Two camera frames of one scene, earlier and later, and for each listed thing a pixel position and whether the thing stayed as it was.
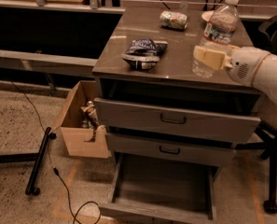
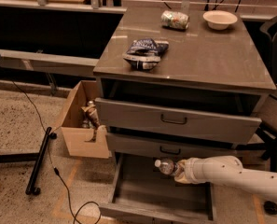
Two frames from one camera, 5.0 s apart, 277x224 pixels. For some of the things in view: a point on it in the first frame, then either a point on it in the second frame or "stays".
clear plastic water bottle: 218,30 to 166,165
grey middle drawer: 170,150 stays
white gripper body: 245,66 to 192,169
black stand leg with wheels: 31,189 stays
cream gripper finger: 233,48 to 182,162
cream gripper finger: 216,60 to 182,179
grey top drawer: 125,115 stays
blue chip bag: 144,53 stays
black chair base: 273,144 stays
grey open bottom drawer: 151,190 stays
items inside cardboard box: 90,119 stays
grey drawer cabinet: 152,106 stays
